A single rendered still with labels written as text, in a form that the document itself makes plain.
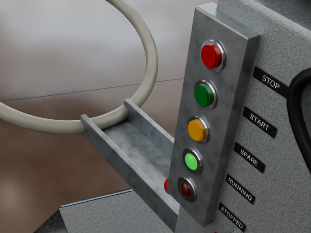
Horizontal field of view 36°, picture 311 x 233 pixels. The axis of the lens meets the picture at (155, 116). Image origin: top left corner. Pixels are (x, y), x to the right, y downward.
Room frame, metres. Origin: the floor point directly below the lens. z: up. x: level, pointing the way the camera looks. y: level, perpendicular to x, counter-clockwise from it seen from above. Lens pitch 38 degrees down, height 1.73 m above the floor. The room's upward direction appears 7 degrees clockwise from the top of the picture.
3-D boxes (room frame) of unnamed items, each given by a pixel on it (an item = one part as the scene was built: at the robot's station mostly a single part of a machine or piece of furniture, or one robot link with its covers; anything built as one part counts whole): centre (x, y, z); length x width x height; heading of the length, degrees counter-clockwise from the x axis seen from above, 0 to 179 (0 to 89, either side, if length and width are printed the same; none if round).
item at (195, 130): (0.45, -0.05, 1.37); 0.03 x 0.01 x 0.03; 42
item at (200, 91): (0.45, -0.05, 1.42); 0.03 x 0.01 x 0.03; 42
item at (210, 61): (0.45, -0.05, 1.47); 0.03 x 0.01 x 0.03; 42
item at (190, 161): (0.45, -0.05, 1.32); 0.02 x 0.01 x 0.02; 42
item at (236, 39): (0.46, -0.06, 1.37); 0.08 x 0.03 x 0.28; 42
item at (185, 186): (0.45, -0.05, 1.27); 0.02 x 0.01 x 0.02; 42
